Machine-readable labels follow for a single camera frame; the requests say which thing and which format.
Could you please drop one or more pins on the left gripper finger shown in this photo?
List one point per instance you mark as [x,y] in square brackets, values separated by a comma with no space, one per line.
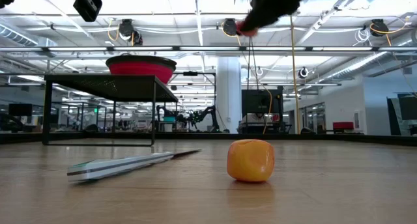
[87,4]

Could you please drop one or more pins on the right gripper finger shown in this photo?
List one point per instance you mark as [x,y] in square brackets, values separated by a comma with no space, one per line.
[267,12]

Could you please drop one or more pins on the red collapsible bowl grey rim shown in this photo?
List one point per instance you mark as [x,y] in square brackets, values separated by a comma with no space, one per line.
[140,69]

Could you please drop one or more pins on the black background robot arm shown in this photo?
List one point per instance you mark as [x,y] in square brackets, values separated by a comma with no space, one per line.
[203,115]

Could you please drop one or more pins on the white pillar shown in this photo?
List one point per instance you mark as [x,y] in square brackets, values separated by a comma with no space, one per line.
[228,87]

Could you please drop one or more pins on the black perforated metal shelf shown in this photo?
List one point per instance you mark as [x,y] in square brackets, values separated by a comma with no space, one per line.
[110,87]

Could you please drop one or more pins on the black monitor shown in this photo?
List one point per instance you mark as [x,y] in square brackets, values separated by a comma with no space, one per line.
[260,102]

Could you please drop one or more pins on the person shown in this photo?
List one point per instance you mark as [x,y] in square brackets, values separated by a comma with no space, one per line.
[255,120]

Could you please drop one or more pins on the red-topped black cart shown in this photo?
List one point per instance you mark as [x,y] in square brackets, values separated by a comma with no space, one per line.
[342,125]

